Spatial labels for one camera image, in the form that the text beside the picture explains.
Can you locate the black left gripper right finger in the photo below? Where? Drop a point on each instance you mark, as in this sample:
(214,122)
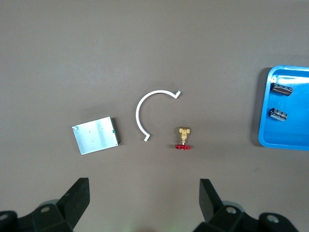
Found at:
(212,207)

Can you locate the brown table mat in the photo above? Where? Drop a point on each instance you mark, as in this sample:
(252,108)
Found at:
(154,48)

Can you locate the silver metal module box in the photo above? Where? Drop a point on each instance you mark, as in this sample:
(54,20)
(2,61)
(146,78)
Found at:
(95,135)

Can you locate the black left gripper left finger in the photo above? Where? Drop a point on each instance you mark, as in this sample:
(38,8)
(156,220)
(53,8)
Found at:
(70,207)

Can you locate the white curved plastic clip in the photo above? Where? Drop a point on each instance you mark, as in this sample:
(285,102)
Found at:
(138,113)

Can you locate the blue plastic tray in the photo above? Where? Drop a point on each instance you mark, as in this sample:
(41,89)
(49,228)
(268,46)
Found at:
(289,135)

